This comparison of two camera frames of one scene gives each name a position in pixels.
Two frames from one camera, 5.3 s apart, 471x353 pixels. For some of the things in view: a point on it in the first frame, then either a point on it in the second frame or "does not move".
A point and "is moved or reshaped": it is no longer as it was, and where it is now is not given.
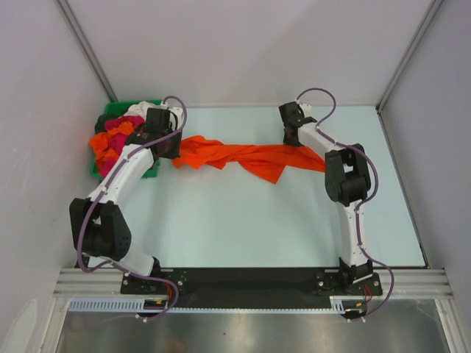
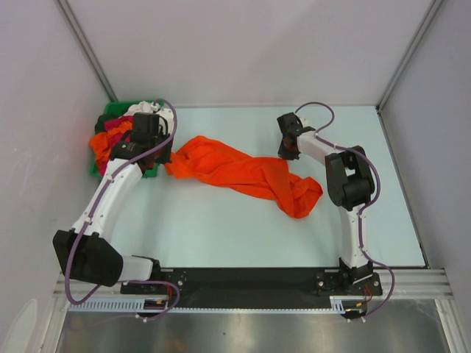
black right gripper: [291, 143] to [284, 154]
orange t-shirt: [270, 161] is moved or reshaped
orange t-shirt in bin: [99, 142] does not move
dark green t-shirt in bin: [100, 125] does not move
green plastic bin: [118, 108] does not move
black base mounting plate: [248, 287] does not move
